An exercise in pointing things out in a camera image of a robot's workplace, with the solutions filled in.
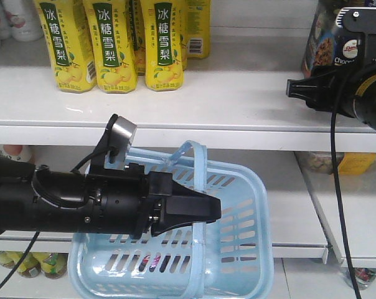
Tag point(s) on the yellow pear drink bottle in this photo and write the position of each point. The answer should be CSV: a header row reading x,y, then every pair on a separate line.
x,y
69,44
198,29
163,37
113,51

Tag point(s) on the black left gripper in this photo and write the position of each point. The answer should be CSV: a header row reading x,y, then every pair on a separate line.
x,y
132,202

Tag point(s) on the yellow pear drink bottle left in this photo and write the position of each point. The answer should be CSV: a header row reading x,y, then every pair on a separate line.
x,y
69,44

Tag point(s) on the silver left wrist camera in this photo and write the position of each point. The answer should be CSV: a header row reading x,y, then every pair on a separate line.
x,y
120,134

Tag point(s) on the yellow pear drink bottle rear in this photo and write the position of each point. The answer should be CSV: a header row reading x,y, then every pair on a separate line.
x,y
198,29

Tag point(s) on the yellow pear drink bottle middle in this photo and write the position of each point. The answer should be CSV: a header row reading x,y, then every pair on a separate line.
x,y
113,51

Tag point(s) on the white store shelving unit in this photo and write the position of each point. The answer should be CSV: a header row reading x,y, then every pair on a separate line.
x,y
233,102

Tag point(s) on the dark blue Chocofelo cookie box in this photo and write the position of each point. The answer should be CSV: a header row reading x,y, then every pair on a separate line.
x,y
328,44

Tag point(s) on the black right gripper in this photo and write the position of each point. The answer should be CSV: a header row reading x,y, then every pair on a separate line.
x,y
352,88

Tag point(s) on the light blue shopping basket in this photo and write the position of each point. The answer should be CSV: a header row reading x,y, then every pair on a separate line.
x,y
229,258

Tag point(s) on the yellow pear drink bottle right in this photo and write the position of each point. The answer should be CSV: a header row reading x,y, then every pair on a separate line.
x,y
163,37

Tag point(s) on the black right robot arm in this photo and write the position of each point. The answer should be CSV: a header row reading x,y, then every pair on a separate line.
x,y
350,90

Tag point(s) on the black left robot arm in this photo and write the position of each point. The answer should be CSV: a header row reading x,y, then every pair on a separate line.
x,y
35,198

